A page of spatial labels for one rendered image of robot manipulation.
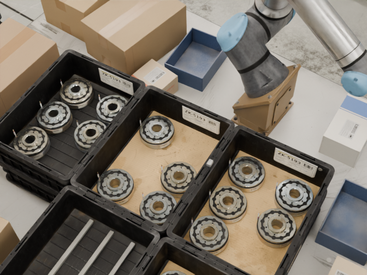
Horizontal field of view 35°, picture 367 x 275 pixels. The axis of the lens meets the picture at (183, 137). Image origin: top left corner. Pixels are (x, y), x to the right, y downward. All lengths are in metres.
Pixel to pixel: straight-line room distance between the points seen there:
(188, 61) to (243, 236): 0.78
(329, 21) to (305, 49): 1.72
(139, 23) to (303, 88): 0.61
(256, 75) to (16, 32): 0.83
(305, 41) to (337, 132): 1.42
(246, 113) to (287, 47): 1.34
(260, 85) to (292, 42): 1.42
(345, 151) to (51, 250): 0.92
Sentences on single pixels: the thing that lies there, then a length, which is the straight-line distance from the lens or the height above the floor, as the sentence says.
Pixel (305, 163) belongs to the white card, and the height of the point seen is 0.91.
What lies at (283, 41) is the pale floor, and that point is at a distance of 3.22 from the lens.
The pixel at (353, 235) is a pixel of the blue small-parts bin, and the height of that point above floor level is 0.70.
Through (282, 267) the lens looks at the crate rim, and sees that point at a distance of 1.46.
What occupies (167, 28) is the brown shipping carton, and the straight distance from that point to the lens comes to 2.08.
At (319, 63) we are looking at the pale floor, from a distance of 3.14.
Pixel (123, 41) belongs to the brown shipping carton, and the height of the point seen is 0.86.
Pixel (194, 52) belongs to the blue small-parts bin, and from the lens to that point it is 2.16.
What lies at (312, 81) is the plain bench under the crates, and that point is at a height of 0.70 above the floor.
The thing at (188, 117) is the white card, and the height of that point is 0.88.
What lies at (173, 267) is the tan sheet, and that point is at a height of 0.83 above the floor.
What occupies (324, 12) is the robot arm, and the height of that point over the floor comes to 1.28.
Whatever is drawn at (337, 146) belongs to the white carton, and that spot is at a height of 0.77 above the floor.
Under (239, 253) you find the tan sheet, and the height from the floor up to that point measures 0.83.
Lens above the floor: 2.26
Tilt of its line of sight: 54 degrees down
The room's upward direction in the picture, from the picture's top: 2 degrees counter-clockwise
